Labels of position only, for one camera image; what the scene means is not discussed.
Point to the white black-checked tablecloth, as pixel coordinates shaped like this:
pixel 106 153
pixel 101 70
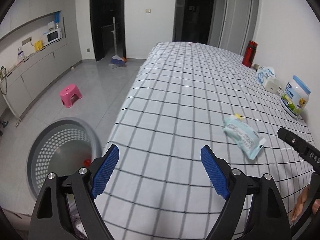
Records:
pixel 178 103

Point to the red thermos bottle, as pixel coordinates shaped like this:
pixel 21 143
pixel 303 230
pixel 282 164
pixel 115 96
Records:
pixel 249 54

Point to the white charger box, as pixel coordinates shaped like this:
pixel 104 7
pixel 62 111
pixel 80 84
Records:
pixel 272 85

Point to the white microwave oven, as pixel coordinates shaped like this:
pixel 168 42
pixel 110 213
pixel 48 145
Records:
pixel 52 36

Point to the grey perforated laundry basket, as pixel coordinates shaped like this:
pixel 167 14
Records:
pixel 61 147

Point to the purple fluffy rug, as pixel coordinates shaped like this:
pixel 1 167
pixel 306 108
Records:
pixel 75 217

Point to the yellow box on counter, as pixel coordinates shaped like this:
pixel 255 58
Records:
pixel 38 45

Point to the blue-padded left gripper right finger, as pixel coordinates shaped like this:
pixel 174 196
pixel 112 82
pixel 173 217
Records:
pixel 267 217

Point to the broom with blue dustpan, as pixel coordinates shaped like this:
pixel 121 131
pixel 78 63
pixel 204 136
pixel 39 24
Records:
pixel 116 60

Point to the blue white tissue pack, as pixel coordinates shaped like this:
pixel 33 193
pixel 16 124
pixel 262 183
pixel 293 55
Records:
pixel 263 73

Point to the red plastic bag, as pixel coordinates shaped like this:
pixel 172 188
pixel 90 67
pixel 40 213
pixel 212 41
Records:
pixel 87 163

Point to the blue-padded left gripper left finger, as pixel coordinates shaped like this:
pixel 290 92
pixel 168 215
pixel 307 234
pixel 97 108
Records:
pixel 52 219

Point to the pink plastic stool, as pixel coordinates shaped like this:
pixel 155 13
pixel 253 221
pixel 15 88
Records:
pixel 68 94

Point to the milk powder jar blue lid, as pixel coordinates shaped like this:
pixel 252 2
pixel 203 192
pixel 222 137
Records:
pixel 295 96

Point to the grey wall cabinet counter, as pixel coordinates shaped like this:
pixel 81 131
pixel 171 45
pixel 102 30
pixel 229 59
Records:
pixel 28 80

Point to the person's right hand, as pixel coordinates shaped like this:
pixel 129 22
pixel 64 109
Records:
pixel 298 208

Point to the light blue wet-wipe pack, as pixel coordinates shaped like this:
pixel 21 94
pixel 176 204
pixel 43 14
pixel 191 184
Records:
pixel 247 139

